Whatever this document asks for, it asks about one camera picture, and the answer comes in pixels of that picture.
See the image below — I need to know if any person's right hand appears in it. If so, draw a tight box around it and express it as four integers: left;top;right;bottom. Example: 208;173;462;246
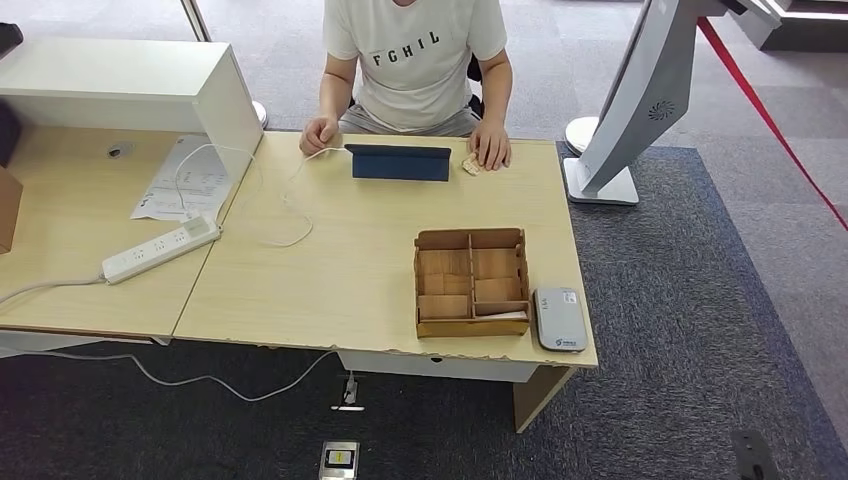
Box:
299;115;342;158

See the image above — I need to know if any person's left hand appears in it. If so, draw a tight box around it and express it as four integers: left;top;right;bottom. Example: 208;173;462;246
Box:
466;119;513;172

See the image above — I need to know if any wooden divided box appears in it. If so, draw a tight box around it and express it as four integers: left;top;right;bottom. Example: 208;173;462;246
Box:
413;228;532;339

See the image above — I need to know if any person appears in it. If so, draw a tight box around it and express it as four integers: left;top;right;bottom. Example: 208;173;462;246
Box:
299;0;515;172

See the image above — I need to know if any white card reader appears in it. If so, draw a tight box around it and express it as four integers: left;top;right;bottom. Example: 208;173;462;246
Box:
533;286;590;353

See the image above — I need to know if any black chair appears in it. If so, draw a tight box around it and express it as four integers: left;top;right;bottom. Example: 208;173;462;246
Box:
466;54;486;118

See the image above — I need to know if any blue tablet case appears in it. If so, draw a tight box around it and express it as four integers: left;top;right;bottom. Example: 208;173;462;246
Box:
343;143;453;182

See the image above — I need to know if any printed paper sheet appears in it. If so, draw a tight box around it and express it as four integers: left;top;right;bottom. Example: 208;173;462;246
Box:
130;135;233;223

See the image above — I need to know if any white power strip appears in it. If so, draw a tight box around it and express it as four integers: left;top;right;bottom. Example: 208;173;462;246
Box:
101;215;223;286

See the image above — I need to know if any white counter shelf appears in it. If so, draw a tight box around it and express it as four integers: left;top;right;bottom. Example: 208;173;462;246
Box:
0;37;265;180

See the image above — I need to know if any white desk drawer panel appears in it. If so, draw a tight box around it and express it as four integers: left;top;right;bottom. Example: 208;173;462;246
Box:
337;349;552;384

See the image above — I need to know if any wooden desk leg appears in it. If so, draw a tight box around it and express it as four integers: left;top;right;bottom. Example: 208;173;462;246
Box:
513;365;576;435

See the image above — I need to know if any white floor plug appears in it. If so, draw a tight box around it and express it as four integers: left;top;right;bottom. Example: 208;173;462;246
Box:
331;370;367;413

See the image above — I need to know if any red barrier belt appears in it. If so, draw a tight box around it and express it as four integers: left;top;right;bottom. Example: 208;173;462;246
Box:
695;14;848;232

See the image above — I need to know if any brown cardboard box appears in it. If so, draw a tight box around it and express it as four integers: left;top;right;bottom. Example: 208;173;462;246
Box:
0;165;24;255

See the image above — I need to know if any metal floor socket box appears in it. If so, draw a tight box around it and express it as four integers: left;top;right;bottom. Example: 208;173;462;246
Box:
318;440;362;480

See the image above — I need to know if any black device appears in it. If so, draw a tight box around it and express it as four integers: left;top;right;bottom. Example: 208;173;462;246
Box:
0;23;25;61

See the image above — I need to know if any thin white charging cable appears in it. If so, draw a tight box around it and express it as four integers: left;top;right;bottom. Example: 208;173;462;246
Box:
173;142;349;249

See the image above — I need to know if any white floor cable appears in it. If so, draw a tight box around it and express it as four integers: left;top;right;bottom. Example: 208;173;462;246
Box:
0;347;339;404

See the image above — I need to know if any white power strip cord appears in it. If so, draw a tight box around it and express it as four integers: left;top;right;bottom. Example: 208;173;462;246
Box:
0;276;109;307

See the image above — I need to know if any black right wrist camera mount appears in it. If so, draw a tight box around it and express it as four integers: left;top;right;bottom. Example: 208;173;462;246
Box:
730;430;784;480

